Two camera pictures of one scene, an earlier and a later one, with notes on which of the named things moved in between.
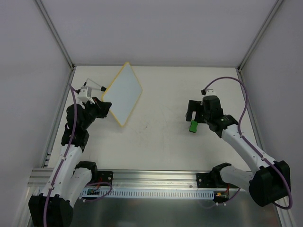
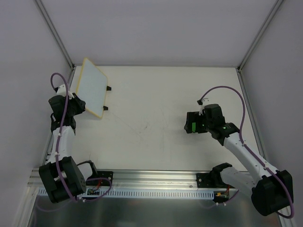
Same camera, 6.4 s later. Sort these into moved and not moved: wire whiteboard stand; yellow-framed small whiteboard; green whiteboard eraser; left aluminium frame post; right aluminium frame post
Moved: yellow-framed small whiteboard; wire whiteboard stand
Not moved: right aluminium frame post; green whiteboard eraser; left aluminium frame post
